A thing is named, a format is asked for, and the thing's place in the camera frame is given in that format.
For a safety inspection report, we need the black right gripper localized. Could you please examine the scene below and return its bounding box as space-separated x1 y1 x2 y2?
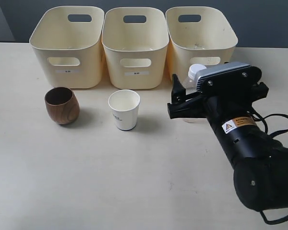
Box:
168 74 269 119

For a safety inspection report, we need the clear plastic bottle white cap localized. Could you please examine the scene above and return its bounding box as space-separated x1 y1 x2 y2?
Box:
181 64 207 123

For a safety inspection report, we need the white paper cup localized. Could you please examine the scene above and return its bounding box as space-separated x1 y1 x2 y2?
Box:
108 90 141 131

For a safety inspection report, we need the brown wooden cup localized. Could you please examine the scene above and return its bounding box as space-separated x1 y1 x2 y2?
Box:
44 87 80 125

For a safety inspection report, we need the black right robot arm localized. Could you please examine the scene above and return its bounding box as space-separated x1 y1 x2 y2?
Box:
168 75 288 211

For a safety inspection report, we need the cream plastic bin right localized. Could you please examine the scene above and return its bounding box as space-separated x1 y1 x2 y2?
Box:
165 6 238 81

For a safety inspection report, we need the cream plastic bin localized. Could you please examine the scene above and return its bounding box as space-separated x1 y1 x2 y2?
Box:
102 7 169 90
29 6 105 89
165 6 238 81

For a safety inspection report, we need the cream plastic bin middle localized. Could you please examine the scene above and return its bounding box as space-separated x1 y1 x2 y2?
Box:
102 7 169 90

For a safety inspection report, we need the cream plastic bin left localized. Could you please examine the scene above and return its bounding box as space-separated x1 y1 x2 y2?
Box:
29 6 105 89

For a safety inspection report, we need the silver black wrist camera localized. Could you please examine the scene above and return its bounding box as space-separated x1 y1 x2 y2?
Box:
195 62 262 95

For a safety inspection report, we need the black camera cable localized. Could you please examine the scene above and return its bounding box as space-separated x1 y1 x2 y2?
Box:
248 109 288 225

